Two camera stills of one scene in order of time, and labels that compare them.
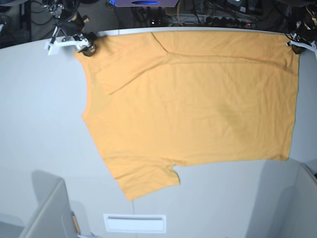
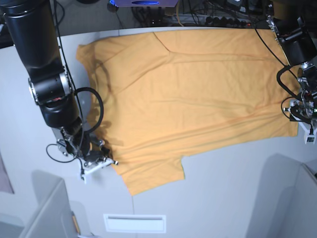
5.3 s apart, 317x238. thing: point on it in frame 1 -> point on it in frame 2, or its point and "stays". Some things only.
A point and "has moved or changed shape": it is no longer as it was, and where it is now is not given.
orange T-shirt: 155,100 has moved or changed shape
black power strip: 224,21 stays
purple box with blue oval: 146,3 stays
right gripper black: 307,30 -> 305,107
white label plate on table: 138,223 stays
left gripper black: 73,24 -> 72,141
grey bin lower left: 54,218 stays
